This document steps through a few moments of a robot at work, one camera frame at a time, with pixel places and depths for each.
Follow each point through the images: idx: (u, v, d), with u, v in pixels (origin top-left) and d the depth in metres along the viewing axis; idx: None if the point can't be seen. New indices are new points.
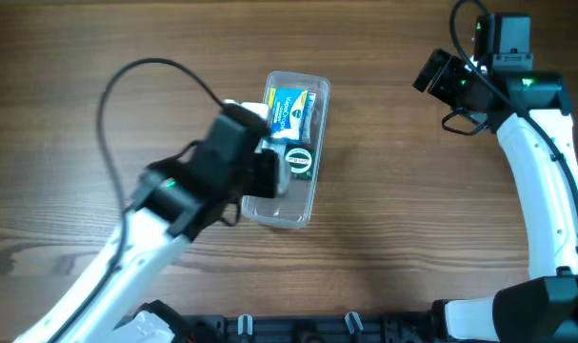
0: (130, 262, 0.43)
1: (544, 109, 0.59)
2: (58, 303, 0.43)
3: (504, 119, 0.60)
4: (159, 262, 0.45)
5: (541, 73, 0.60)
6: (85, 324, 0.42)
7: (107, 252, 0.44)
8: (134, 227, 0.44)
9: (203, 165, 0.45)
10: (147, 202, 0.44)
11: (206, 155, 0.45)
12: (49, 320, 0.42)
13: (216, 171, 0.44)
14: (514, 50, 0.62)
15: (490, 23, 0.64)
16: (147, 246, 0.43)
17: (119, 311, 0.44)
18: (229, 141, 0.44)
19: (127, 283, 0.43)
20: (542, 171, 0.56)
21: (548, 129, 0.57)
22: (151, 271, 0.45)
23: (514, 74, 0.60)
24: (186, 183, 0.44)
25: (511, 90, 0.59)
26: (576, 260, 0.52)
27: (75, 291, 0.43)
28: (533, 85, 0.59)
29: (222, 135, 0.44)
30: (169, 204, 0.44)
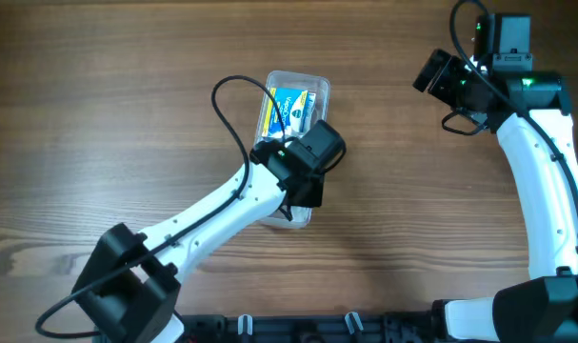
0: (249, 196, 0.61)
1: (544, 109, 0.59)
2: (188, 211, 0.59)
3: (504, 119, 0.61)
4: (263, 207, 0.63)
5: (541, 73, 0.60)
6: (206, 229, 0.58)
7: (229, 186, 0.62)
8: (255, 172, 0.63)
9: (299, 152, 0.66)
10: (263, 163, 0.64)
11: (303, 147, 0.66)
12: (179, 219, 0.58)
13: (307, 157, 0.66)
14: (514, 50, 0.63)
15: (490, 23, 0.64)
16: (262, 190, 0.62)
17: (225, 234, 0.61)
18: (324, 139, 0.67)
19: (241, 211, 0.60)
20: (542, 171, 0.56)
21: (548, 129, 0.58)
22: (254, 211, 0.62)
23: (514, 74, 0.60)
24: (288, 160, 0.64)
25: (511, 90, 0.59)
26: (576, 260, 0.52)
27: (205, 205, 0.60)
28: (533, 85, 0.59)
29: (318, 134, 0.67)
30: (276, 169, 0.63)
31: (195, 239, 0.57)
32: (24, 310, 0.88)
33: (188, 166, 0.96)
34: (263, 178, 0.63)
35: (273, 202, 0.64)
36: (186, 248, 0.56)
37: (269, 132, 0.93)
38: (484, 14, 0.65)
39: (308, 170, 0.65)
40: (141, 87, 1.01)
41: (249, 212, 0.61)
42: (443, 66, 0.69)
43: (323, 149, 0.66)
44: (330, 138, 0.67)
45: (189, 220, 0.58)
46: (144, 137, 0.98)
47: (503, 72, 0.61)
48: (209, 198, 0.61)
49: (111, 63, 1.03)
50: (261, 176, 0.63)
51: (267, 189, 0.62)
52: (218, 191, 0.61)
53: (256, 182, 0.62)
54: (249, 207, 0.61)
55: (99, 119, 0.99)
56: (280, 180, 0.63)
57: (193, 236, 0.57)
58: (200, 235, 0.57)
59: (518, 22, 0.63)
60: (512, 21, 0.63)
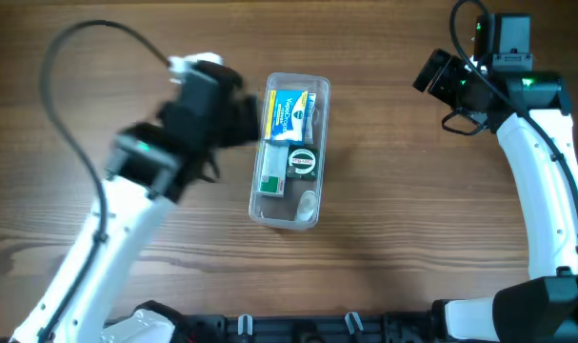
0: (116, 232, 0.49)
1: (544, 109, 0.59)
2: (49, 290, 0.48)
3: (504, 119, 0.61)
4: (143, 228, 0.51)
5: (541, 73, 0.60)
6: (82, 298, 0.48)
7: (91, 226, 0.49)
8: (111, 197, 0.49)
9: (177, 121, 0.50)
10: (121, 169, 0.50)
11: (179, 111, 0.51)
12: (44, 305, 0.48)
13: (186, 126, 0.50)
14: (514, 50, 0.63)
15: (489, 24, 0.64)
16: (129, 212, 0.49)
17: (108, 290, 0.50)
18: (205, 87, 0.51)
19: (112, 255, 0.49)
20: (542, 171, 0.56)
21: (548, 129, 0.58)
22: (130, 242, 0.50)
23: (514, 74, 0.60)
24: (156, 144, 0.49)
25: (511, 89, 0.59)
26: (576, 259, 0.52)
27: (67, 272, 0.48)
28: (533, 85, 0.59)
29: (201, 85, 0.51)
30: (149, 164, 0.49)
31: (71, 317, 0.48)
32: (26, 309, 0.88)
33: None
34: (123, 199, 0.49)
35: (162, 208, 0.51)
36: (66, 335, 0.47)
37: (272, 134, 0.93)
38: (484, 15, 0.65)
39: (195, 141, 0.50)
40: (141, 88, 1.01)
41: (124, 245, 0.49)
42: (444, 66, 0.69)
43: (206, 104, 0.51)
44: (210, 84, 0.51)
45: (55, 302, 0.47)
46: None
47: (502, 72, 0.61)
48: (70, 258, 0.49)
49: (110, 63, 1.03)
50: (122, 200, 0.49)
51: (134, 211, 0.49)
52: (80, 242, 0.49)
53: (117, 208, 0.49)
54: (119, 244, 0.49)
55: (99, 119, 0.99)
56: (162, 168, 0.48)
57: (68, 316, 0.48)
58: (76, 310, 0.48)
59: (518, 23, 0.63)
60: (512, 21, 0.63)
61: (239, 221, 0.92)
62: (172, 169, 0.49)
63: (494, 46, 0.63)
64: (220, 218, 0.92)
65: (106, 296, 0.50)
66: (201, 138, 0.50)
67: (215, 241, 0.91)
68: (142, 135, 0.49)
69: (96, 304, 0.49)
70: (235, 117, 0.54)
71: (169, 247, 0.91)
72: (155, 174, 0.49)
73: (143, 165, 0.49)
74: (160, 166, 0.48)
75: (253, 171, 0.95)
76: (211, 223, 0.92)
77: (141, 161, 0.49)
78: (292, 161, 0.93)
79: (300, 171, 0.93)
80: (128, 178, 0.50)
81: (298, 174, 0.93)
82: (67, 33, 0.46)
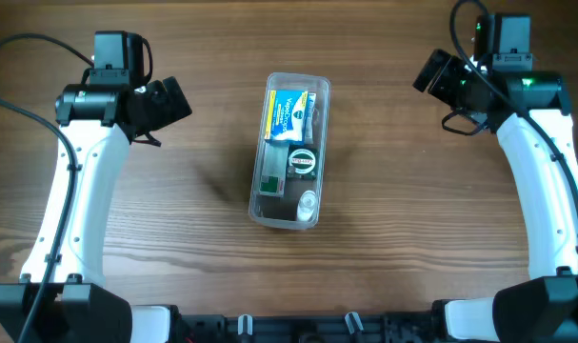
0: (88, 159, 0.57)
1: (544, 108, 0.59)
2: (44, 226, 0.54)
3: (504, 119, 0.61)
4: (109, 156, 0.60)
5: (541, 73, 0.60)
6: (76, 217, 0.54)
7: (63, 165, 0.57)
8: (73, 138, 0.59)
9: (106, 77, 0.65)
10: (72, 117, 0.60)
11: (105, 71, 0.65)
12: (43, 239, 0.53)
13: (114, 76, 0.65)
14: (514, 50, 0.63)
15: (489, 23, 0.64)
16: (93, 142, 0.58)
17: (96, 212, 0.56)
18: (116, 42, 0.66)
19: (90, 178, 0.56)
20: (542, 171, 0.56)
21: (548, 129, 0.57)
22: (102, 167, 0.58)
23: (514, 74, 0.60)
24: (94, 90, 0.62)
25: (510, 89, 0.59)
26: (576, 260, 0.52)
27: (53, 206, 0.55)
28: (533, 85, 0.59)
29: (112, 44, 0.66)
30: (94, 105, 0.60)
31: (72, 236, 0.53)
32: None
33: (188, 166, 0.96)
34: (84, 136, 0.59)
35: (117, 135, 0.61)
36: (71, 251, 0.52)
37: (272, 134, 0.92)
38: (484, 15, 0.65)
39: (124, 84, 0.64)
40: None
41: (98, 170, 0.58)
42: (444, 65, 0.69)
43: (120, 56, 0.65)
44: (123, 40, 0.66)
45: (53, 231, 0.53)
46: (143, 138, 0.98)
47: (501, 72, 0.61)
48: (53, 195, 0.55)
49: None
50: (84, 134, 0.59)
51: (96, 137, 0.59)
52: (59, 182, 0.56)
53: (83, 143, 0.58)
54: (93, 168, 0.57)
55: None
56: (104, 104, 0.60)
57: (69, 235, 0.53)
58: (73, 231, 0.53)
59: (518, 23, 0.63)
60: (511, 21, 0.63)
61: (238, 221, 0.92)
62: (115, 100, 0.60)
63: (494, 46, 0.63)
64: (220, 218, 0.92)
65: (97, 221, 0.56)
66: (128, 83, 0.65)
67: (215, 241, 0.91)
68: (78, 88, 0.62)
69: (89, 223, 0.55)
70: (139, 71, 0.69)
71: (169, 247, 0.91)
72: (103, 111, 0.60)
73: (87, 109, 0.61)
74: (103, 104, 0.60)
75: (253, 171, 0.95)
76: (212, 223, 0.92)
77: (84, 106, 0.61)
78: (292, 161, 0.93)
79: (300, 171, 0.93)
80: (79, 120, 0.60)
81: (298, 174, 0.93)
82: (1, 45, 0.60)
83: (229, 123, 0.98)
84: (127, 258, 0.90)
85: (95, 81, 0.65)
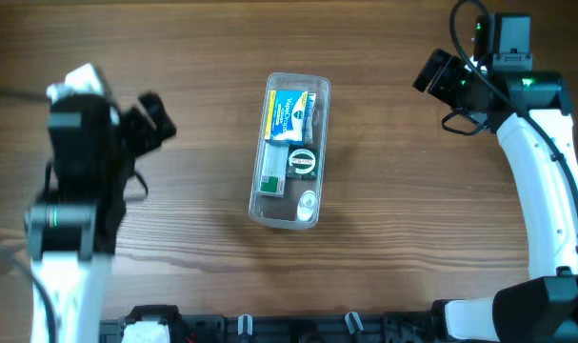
0: (65, 310, 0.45)
1: (544, 108, 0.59)
2: None
3: (504, 119, 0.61)
4: (94, 291, 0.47)
5: (541, 73, 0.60)
6: None
7: (40, 316, 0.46)
8: (45, 277, 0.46)
9: (74, 167, 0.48)
10: (43, 248, 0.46)
11: (72, 162, 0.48)
12: None
13: (86, 171, 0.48)
14: (514, 50, 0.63)
15: (489, 23, 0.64)
16: (70, 286, 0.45)
17: None
18: (86, 110, 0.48)
19: (73, 336, 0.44)
20: (542, 171, 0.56)
21: (548, 129, 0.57)
22: (91, 303, 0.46)
23: (514, 74, 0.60)
24: (65, 207, 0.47)
25: (511, 89, 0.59)
26: (576, 259, 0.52)
27: None
28: (533, 85, 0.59)
29: (73, 100, 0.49)
30: (67, 225, 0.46)
31: None
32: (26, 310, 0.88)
33: (188, 166, 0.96)
34: (57, 275, 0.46)
35: (98, 264, 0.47)
36: None
37: (272, 134, 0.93)
38: (485, 14, 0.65)
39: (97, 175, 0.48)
40: (142, 88, 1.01)
41: (80, 326, 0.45)
42: (444, 65, 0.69)
43: (90, 136, 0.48)
44: (96, 104, 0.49)
45: None
46: None
47: (501, 72, 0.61)
48: None
49: (111, 64, 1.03)
50: (61, 277, 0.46)
51: (75, 281, 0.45)
52: None
53: (59, 288, 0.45)
54: (74, 329, 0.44)
55: None
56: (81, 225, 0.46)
57: None
58: None
59: (519, 23, 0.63)
60: (511, 21, 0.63)
61: (238, 221, 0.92)
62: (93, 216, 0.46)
63: (494, 46, 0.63)
64: (220, 218, 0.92)
65: None
66: (103, 168, 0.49)
67: (215, 241, 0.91)
68: (45, 211, 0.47)
69: None
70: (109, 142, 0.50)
71: (168, 247, 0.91)
72: (78, 237, 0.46)
73: (60, 235, 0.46)
74: (79, 221, 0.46)
75: (253, 171, 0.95)
76: (212, 223, 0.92)
77: (56, 231, 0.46)
78: (292, 161, 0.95)
79: (300, 171, 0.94)
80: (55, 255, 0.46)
81: (298, 174, 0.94)
82: None
83: (229, 123, 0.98)
84: (127, 259, 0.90)
85: (59, 168, 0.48)
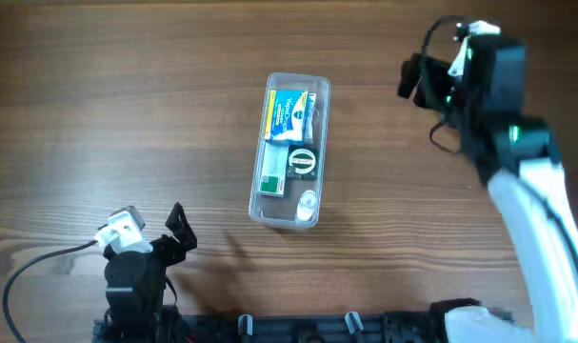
0: None
1: (535, 161, 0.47)
2: None
3: (492, 174, 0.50)
4: None
5: (530, 121, 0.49)
6: None
7: None
8: None
9: None
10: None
11: None
12: None
13: None
14: (504, 87, 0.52)
15: (482, 53, 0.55)
16: None
17: None
18: (128, 273, 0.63)
19: None
20: (538, 234, 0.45)
21: (541, 183, 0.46)
22: None
23: (499, 123, 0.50)
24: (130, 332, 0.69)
25: (496, 144, 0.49)
26: None
27: None
28: (522, 137, 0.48)
29: (125, 267, 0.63)
30: None
31: None
32: (26, 310, 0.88)
33: (188, 166, 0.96)
34: None
35: None
36: None
37: (272, 134, 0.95)
38: (478, 46, 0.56)
39: None
40: (141, 87, 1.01)
41: None
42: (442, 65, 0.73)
43: None
44: (140, 265, 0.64)
45: None
46: (144, 137, 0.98)
47: (489, 115, 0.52)
48: None
49: (111, 64, 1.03)
50: None
51: None
52: None
53: None
54: None
55: (100, 118, 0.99)
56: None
57: None
58: None
59: (510, 57, 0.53)
60: (505, 57, 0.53)
61: (239, 221, 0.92)
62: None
63: (484, 81, 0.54)
64: (220, 219, 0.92)
65: None
66: None
67: (214, 241, 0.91)
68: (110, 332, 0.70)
69: None
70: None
71: None
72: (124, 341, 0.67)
73: None
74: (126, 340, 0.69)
75: (253, 171, 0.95)
76: (212, 223, 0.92)
77: None
78: (292, 161, 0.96)
79: (300, 171, 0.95)
80: None
81: (297, 173, 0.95)
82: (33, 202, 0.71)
83: (229, 123, 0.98)
84: None
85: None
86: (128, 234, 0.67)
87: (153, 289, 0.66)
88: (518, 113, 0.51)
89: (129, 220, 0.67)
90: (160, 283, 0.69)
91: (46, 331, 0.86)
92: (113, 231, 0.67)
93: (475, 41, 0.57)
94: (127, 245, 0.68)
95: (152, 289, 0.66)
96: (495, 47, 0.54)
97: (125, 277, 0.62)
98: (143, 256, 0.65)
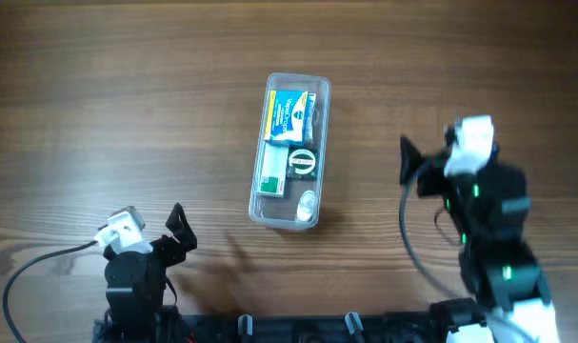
0: None
1: (526, 300, 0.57)
2: None
3: (488, 307, 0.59)
4: None
5: (520, 258, 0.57)
6: None
7: None
8: None
9: None
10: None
11: None
12: None
13: None
14: (509, 220, 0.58)
15: (488, 199, 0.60)
16: None
17: None
18: (128, 273, 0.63)
19: None
20: None
21: (531, 326, 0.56)
22: None
23: (495, 263, 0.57)
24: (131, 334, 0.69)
25: (492, 284, 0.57)
26: None
27: None
28: (514, 277, 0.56)
29: (125, 267, 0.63)
30: None
31: None
32: (26, 310, 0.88)
33: (188, 166, 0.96)
34: None
35: None
36: None
37: (272, 134, 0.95)
38: (485, 191, 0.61)
39: None
40: (141, 87, 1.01)
41: None
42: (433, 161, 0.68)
43: None
44: (139, 265, 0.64)
45: None
46: (144, 137, 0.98)
47: (487, 249, 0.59)
48: None
49: (111, 64, 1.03)
50: None
51: None
52: None
53: None
54: None
55: (100, 118, 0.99)
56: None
57: None
58: None
59: (516, 205, 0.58)
60: (511, 211, 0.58)
61: (239, 221, 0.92)
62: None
63: (488, 223, 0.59)
64: (220, 219, 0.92)
65: None
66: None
67: (214, 241, 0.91)
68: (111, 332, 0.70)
69: None
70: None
71: None
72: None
73: None
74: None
75: (253, 171, 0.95)
76: (212, 223, 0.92)
77: None
78: (292, 162, 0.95)
79: (300, 171, 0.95)
80: None
81: (297, 174, 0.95)
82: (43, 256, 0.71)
83: (229, 123, 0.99)
84: None
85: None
86: (129, 235, 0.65)
87: (154, 289, 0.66)
88: (513, 248, 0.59)
89: (132, 222, 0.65)
90: (160, 282, 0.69)
91: (46, 331, 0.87)
92: (113, 231, 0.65)
93: (481, 182, 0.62)
94: (127, 245, 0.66)
95: (153, 288, 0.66)
96: (501, 196, 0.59)
97: (125, 277, 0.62)
98: (143, 256, 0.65)
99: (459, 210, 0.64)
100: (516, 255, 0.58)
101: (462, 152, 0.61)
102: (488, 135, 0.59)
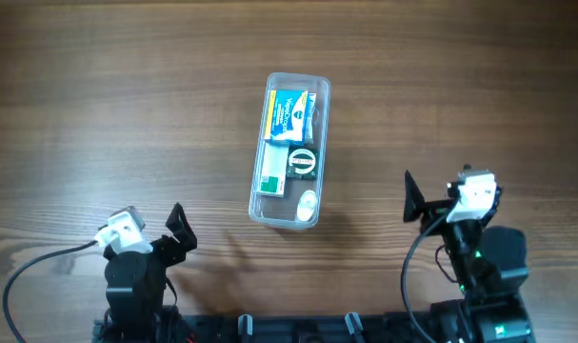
0: None
1: None
2: None
3: None
4: None
5: (514, 312, 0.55)
6: None
7: None
8: None
9: None
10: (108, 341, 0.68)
11: None
12: None
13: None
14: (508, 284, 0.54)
15: (487, 262, 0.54)
16: None
17: None
18: (128, 274, 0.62)
19: None
20: None
21: None
22: None
23: (489, 318, 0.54)
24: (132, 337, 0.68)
25: (484, 340, 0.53)
26: None
27: None
28: (507, 332, 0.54)
29: (125, 268, 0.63)
30: None
31: None
32: (26, 310, 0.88)
33: (188, 166, 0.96)
34: None
35: None
36: None
37: (272, 134, 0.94)
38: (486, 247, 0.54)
39: None
40: (141, 87, 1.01)
41: None
42: (437, 211, 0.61)
43: None
44: (140, 266, 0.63)
45: None
46: (144, 137, 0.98)
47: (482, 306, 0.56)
48: None
49: (111, 64, 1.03)
50: None
51: None
52: None
53: None
54: None
55: (100, 118, 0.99)
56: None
57: None
58: None
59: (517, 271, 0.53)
60: (510, 278, 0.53)
61: (239, 221, 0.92)
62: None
63: (486, 281, 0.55)
64: (220, 218, 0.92)
65: None
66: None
67: (214, 241, 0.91)
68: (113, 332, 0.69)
69: None
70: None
71: None
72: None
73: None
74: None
75: (253, 171, 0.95)
76: (212, 223, 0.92)
77: None
78: (292, 161, 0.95)
79: (300, 171, 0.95)
80: None
81: (298, 173, 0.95)
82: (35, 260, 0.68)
83: (229, 123, 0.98)
84: None
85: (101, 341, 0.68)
86: (129, 234, 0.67)
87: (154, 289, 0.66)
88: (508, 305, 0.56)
89: (131, 222, 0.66)
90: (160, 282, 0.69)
91: (46, 331, 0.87)
92: (113, 232, 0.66)
93: (483, 241, 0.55)
94: (126, 244, 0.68)
95: (153, 288, 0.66)
96: (500, 262, 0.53)
97: (125, 278, 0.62)
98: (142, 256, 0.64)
99: (458, 257, 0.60)
100: (509, 311, 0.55)
101: (466, 209, 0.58)
102: (490, 191, 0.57)
